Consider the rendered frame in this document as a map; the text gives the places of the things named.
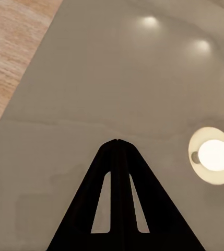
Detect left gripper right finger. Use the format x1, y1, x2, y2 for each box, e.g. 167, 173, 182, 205
117, 139, 206, 251

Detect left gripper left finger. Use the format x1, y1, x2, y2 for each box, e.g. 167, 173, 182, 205
47, 139, 125, 251

